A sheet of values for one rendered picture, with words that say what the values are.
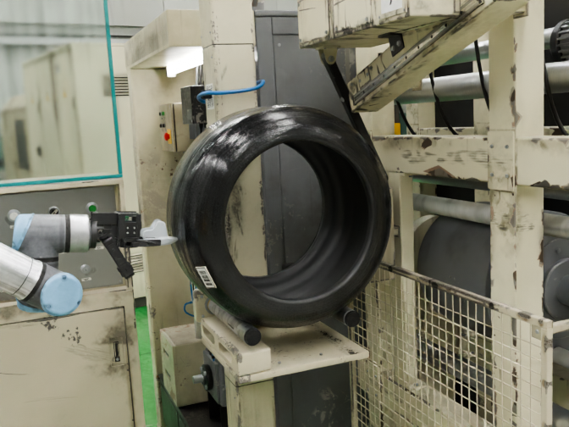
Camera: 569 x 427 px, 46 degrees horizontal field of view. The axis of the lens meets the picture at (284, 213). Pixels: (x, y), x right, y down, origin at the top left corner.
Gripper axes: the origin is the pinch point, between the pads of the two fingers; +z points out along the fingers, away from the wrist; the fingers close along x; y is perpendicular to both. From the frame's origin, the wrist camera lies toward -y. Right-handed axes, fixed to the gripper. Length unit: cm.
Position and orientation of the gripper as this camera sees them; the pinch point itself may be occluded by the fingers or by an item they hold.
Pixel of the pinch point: (172, 241)
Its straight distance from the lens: 167.5
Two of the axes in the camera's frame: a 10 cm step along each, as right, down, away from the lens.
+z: 9.3, 0.1, 3.8
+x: -3.7, -1.1, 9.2
